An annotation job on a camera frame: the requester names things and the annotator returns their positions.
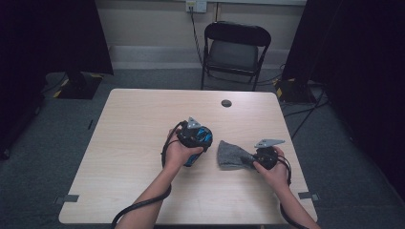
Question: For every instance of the black folding chair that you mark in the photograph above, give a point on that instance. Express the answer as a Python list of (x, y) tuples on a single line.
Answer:
[(234, 54)]

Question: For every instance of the grey terry cloth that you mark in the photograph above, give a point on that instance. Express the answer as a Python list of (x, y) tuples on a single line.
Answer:
[(230, 156)]

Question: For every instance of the blue and black toy car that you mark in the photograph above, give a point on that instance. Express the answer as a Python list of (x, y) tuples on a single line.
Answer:
[(205, 136)]

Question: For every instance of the grey tape strip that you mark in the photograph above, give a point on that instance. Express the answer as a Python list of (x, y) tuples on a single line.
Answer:
[(308, 196), (68, 199)]

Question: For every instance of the black stand base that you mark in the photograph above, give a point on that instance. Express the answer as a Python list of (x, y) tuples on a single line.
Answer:
[(294, 92), (79, 87)]

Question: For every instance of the person's left hand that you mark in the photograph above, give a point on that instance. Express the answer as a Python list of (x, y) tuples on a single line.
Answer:
[(178, 157)]

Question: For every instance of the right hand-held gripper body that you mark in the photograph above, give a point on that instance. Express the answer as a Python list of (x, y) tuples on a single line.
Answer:
[(266, 157)]

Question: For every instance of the black curtain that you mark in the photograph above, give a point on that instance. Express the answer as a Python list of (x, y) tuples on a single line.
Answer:
[(356, 63), (47, 38)]

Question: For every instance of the white wall socket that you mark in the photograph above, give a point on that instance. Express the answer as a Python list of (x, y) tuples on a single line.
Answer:
[(196, 5)]

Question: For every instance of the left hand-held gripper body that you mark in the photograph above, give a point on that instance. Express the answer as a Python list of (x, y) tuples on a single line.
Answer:
[(189, 138)]

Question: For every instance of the person's right hand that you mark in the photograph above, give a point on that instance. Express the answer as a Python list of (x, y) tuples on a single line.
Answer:
[(277, 176)]

